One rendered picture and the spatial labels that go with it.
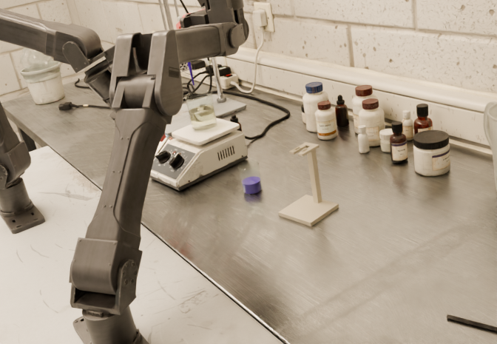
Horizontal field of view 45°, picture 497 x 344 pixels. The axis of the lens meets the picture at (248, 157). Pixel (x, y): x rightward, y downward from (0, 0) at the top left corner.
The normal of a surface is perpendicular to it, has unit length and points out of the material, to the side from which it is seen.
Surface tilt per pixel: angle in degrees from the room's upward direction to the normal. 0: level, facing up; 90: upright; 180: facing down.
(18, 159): 86
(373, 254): 0
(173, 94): 90
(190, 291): 0
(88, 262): 45
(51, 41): 87
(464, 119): 90
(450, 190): 0
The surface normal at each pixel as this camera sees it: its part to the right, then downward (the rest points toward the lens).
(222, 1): -0.39, 0.41
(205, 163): 0.63, 0.21
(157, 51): -0.41, -0.18
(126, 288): 0.91, 0.02
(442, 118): -0.83, 0.34
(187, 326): -0.16, -0.91
